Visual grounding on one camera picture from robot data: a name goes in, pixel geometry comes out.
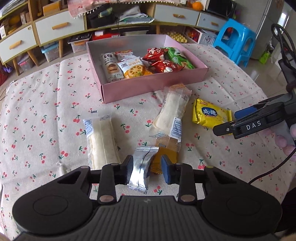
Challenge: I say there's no yellow biscuit packet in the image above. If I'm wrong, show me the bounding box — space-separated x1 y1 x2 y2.
192 99 233 128

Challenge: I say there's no silver foil packet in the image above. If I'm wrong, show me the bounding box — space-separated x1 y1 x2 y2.
128 146 159 194

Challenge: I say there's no clear white cake packet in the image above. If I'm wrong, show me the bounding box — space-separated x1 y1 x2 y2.
149 84 192 143

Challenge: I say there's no red snack packet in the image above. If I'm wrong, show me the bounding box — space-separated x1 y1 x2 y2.
151 60 184 73
142 48 168 63

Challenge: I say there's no orange lotus root packet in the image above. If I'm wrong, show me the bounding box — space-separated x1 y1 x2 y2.
118 57 152 79

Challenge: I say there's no gold wafer packet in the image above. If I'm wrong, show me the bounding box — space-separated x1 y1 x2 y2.
150 147 178 174

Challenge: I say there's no orange wafer packet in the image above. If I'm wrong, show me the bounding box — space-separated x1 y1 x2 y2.
156 136 181 153

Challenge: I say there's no blue plastic stool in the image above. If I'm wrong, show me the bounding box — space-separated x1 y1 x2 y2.
213 19 256 67

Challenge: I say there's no cherry print cloth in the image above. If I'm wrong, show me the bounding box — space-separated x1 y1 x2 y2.
1 44 295 239

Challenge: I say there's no white patterned box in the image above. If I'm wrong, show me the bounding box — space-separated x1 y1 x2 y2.
185 27 217 45

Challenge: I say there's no green chips packet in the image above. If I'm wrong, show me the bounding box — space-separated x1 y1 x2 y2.
165 47 195 69

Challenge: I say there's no yellow egg tray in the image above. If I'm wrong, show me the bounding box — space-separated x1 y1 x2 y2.
163 30 188 43

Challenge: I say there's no chocolate pastry white packet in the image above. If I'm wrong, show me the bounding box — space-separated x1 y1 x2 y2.
101 53 125 83

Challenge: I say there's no wooden tv cabinet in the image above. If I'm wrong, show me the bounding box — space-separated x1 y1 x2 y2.
85 0 228 35

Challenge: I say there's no black microwave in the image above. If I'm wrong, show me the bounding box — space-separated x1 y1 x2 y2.
206 0 237 18

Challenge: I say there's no pink cardboard box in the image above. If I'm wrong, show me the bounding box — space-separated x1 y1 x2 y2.
86 35 208 103

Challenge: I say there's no orange fruit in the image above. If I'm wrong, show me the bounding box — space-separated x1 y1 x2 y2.
192 1 204 11

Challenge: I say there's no pink snack packet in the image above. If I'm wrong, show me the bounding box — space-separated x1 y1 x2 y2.
115 50 135 62

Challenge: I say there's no clear storage bin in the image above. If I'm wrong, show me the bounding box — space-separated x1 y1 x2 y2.
68 32 92 53

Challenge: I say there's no blue lid storage bin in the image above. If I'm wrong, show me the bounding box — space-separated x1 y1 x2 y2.
41 42 59 62

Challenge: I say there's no red box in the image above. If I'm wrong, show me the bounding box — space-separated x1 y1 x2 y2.
91 30 120 41

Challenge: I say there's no black storage box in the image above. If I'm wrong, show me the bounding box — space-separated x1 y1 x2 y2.
86 4 116 28

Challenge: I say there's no wooden shelf cabinet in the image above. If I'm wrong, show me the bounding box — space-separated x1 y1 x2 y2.
0 0 87 76

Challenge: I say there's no pink cherry cover cloth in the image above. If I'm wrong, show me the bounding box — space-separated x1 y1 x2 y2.
67 0 149 18

